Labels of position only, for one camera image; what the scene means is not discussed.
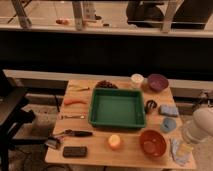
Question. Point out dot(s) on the red bowl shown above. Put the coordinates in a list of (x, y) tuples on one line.
[(152, 143)]

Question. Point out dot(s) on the blue grey towel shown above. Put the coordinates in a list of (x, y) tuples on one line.
[(174, 146)]

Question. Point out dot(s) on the white lidded container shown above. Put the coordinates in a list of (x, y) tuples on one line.
[(136, 81)]

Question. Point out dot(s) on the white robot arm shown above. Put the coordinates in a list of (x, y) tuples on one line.
[(196, 130)]

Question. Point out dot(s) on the yellow apple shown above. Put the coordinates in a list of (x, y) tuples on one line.
[(114, 142)]

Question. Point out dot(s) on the purple bowl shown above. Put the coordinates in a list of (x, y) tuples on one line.
[(157, 82)]

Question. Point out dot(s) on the small metal cube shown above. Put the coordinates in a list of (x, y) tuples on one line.
[(53, 143)]

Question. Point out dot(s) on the green plastic tray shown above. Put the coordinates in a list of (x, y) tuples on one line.
[(117, 108)]

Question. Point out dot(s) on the orange carrot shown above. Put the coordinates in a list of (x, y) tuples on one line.
[(73, 101)]

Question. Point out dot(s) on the black rectangular block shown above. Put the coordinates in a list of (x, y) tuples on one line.
[(77, 151)]

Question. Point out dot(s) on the dark red grapes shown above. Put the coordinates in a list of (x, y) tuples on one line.
[(105, 84)]

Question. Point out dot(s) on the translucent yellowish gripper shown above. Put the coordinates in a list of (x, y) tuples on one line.
[(184, 150)]

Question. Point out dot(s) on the blue sponge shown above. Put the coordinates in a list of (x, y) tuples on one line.
[(166, 110)]

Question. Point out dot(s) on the blue plastic cup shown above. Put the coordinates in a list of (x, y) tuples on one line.
[(168, 125)]

